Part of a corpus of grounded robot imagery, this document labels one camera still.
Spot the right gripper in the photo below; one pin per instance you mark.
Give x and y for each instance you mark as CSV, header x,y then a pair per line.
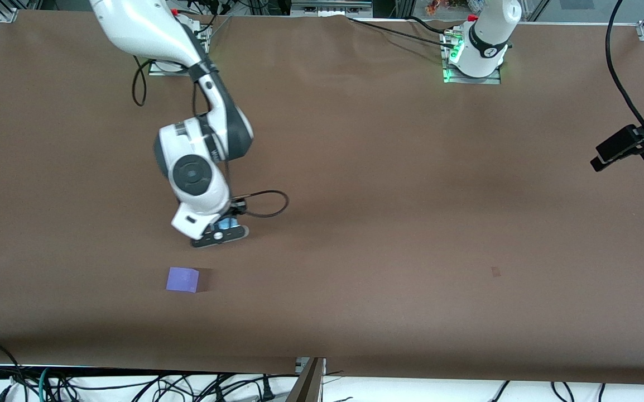
x,y
236,208

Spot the blue foam block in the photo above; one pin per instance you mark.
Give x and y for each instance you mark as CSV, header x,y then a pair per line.
x,y
227,223

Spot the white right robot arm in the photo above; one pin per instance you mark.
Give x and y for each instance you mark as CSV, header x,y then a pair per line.
x,y
143,28

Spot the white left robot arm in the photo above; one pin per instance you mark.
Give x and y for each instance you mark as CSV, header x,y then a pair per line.
x,y
486,39

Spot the purple foam block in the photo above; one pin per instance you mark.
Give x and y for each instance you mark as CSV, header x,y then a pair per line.
x,y
182,279

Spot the brown table cover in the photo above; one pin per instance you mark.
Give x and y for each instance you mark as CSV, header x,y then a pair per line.
x,y
322,279

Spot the black power plug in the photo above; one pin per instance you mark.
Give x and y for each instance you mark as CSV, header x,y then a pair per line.
x,y
267,391

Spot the silver rack device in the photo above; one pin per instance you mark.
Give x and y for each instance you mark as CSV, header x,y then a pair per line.
x,y
330,6

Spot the orange background object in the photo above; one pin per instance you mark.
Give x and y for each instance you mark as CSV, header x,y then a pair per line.
x,y
436,6

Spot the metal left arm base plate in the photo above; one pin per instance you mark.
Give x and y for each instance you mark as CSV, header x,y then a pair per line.
x,y
495,80

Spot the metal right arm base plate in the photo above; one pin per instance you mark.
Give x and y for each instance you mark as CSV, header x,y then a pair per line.
x,y
157,71

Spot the aluminium profile post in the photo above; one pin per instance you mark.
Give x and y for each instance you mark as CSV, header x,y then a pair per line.
x,y
306,385

